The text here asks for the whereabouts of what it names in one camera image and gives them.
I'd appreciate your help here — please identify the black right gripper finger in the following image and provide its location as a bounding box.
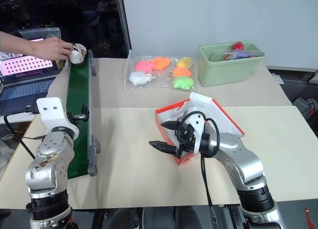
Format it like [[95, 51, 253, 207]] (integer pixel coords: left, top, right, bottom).
[[149, 140, 180, 155], [160, 120, 180, 132]]

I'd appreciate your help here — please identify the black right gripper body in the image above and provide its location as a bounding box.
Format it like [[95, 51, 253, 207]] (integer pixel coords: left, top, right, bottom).
[[174, 119, 197, 158]]

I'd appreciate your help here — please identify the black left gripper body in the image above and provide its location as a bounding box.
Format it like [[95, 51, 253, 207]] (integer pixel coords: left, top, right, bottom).
[[66, 111, 82, 128]]

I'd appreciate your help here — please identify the orange and white shoebox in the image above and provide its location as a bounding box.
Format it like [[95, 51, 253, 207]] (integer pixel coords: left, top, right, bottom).
[[155, 91, 246, 166]]

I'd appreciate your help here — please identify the person's bare hand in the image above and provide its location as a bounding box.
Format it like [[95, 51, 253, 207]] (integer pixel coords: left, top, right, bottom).
[[31, 37, 75, 62]]

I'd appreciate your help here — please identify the green conveyor belt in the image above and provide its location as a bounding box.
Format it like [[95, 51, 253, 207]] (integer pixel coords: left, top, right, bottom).
[[65, 49, 102, 180]]

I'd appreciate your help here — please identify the green squishy toy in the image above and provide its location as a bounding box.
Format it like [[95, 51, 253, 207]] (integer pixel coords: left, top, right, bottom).
[[172, 76, 195, 91]]

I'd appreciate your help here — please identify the small orange squishy toy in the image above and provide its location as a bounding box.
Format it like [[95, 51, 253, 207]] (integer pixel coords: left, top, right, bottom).
[[168, 67, 192, 78]]

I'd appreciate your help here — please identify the clear plastic bag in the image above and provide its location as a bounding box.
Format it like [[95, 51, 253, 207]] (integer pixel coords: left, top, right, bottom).
[[124, 49, 197, 92]]

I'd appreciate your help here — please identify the white squishy toy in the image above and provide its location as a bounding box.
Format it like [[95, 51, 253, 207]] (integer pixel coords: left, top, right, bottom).
[[129, 71, 156, 86]]

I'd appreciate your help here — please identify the open laptop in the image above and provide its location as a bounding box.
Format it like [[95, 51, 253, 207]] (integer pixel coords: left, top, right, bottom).
[[0, 27, 63, 117]]

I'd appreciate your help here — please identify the pink squishy toy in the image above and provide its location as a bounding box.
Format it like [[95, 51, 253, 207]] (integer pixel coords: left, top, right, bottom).
[[135, 60, 155, 74]]

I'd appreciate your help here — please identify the yellow squishy toy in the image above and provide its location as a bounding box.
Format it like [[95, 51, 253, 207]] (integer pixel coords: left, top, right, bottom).
[[176, 56, 194, 69]]

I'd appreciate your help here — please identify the light green plastic bin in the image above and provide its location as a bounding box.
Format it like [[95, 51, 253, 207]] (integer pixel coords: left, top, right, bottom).
[[198, 41, 265, 87]]

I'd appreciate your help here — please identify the grey and red device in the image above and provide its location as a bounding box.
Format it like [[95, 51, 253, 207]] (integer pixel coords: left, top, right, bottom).
[[292, 96, 318, 121]]

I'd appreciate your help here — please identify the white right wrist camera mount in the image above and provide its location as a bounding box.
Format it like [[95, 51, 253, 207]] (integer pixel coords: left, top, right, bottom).
[[183, 110, 207, 155]]

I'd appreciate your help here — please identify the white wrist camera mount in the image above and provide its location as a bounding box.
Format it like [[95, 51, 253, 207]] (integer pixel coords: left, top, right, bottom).
[[36, 97, 80, 140], [183, 110, 207, 155]]

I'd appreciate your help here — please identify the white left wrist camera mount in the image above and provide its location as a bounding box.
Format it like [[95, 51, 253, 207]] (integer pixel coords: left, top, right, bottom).
[[36, 97, 80, 140]]

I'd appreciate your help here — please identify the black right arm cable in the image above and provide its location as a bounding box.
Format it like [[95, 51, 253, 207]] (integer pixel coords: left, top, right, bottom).
[[174, 111, 221, 229]]

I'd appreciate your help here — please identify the black laptop cable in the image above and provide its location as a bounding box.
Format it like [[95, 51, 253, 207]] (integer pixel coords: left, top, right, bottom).
[[3, 105, 38, 160]]

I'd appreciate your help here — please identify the grey window frame post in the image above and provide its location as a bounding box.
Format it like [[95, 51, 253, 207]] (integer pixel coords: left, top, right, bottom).
[[116, 0, 133, 59]]

